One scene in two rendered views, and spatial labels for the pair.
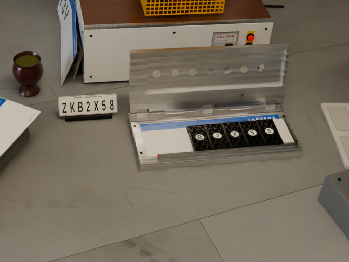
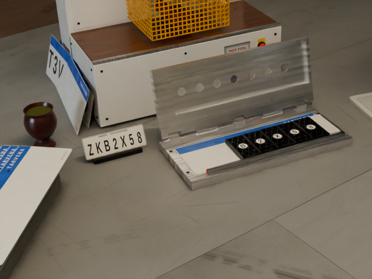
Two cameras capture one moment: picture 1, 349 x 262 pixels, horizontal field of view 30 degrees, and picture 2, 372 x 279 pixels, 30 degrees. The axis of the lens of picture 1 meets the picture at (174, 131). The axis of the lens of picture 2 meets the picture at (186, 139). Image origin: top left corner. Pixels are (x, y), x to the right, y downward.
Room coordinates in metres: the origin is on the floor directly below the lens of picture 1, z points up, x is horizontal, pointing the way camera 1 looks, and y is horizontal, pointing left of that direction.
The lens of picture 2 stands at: (-0.14, 0.22, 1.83)
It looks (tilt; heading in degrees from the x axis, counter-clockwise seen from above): 31 degrees down; 354
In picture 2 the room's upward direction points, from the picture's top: 3 degrees counter-clockwise
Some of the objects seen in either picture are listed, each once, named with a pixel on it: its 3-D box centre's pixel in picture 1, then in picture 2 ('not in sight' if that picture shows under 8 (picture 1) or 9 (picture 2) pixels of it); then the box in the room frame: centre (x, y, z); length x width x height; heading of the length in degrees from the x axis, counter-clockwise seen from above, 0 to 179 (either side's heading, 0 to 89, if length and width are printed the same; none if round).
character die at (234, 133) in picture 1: (234, 135); (277, 138); (1.32, -0.16, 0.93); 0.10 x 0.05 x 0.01; 16
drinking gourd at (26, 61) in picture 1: (28, 75); (41, 127); (1.44, 0.42, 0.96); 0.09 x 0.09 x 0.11
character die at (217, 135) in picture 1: (217, 136); (260, 143); (1.31, -0.12, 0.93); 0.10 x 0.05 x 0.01; 16
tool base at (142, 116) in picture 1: (214, 132); (254, 140); (1.33, -0.11, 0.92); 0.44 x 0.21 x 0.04; 106
